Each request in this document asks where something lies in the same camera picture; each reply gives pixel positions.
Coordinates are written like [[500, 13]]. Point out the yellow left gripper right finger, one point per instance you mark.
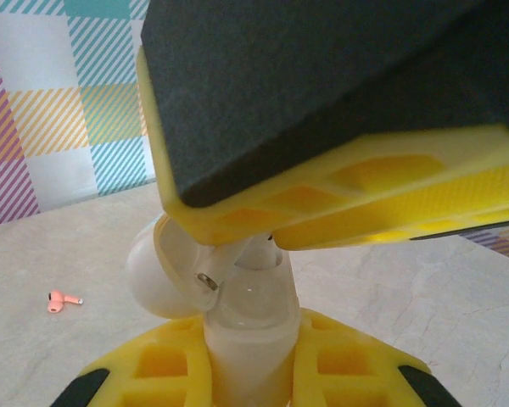
[[343, 369]]

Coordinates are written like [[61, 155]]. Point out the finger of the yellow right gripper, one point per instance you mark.
[[407, 216], [301, 85]]

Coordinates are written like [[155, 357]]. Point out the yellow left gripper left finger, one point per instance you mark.
[[152, 369]]

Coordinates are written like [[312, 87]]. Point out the white earbud charging case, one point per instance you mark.
[[246, 360]]

